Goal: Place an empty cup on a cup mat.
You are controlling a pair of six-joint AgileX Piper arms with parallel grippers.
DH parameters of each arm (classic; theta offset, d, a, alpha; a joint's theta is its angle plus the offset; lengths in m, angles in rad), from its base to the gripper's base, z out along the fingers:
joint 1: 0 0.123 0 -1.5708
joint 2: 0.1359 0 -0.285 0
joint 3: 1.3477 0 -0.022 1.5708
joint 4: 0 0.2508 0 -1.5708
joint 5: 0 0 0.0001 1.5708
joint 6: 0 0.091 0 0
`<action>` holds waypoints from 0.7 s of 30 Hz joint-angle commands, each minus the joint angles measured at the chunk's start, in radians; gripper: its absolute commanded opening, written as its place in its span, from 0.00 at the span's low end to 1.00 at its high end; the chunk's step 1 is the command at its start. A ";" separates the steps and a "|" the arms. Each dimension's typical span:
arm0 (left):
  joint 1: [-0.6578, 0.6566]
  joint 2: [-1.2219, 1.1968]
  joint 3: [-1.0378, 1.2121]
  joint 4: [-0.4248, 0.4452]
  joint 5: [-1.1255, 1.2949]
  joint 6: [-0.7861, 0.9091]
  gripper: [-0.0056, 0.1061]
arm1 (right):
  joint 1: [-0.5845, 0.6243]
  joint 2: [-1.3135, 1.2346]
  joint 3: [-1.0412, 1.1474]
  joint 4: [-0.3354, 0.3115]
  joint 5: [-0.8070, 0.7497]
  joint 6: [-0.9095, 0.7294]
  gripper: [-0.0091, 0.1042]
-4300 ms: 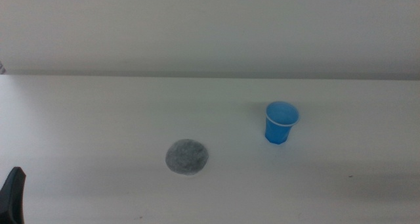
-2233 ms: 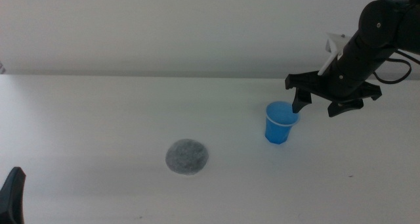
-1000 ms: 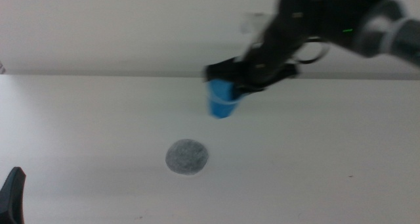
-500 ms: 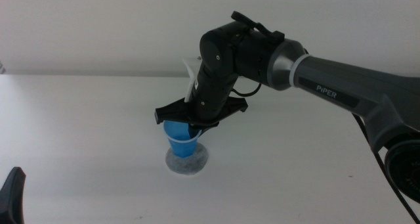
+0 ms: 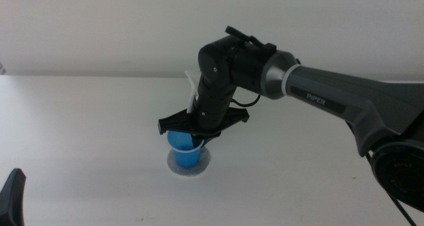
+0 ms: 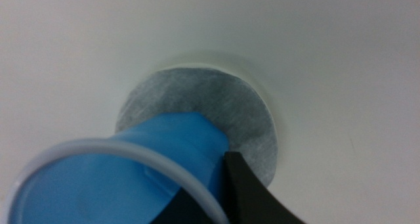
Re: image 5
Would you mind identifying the round grey felt cup mat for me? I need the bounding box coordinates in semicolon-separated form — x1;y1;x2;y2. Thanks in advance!
166;146;212;178

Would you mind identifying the black arm base cable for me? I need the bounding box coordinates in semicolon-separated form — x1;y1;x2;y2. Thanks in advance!
364;152;419;226

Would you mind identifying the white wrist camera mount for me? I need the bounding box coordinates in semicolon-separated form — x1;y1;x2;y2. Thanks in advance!
184;70;201;115

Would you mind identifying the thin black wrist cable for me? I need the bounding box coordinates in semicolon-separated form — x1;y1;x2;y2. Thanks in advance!
231;93;262;108

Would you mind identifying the blue plastic cup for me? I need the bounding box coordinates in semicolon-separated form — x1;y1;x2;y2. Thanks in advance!
166;130;205;170

